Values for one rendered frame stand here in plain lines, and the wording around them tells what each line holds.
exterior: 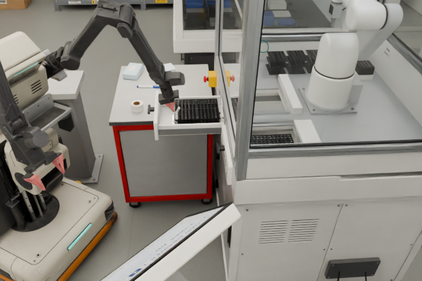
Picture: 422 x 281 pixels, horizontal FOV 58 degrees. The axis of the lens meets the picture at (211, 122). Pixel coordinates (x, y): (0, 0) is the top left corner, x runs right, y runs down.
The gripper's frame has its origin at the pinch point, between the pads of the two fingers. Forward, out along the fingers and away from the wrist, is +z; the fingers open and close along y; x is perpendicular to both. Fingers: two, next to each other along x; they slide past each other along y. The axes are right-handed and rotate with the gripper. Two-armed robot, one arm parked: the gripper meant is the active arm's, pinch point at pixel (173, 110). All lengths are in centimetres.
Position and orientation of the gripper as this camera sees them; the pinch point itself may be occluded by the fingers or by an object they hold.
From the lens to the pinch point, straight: 193.1
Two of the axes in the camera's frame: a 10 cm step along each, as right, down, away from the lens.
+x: 0.9, 5.9, -8.0
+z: 2.1, 7.8, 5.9
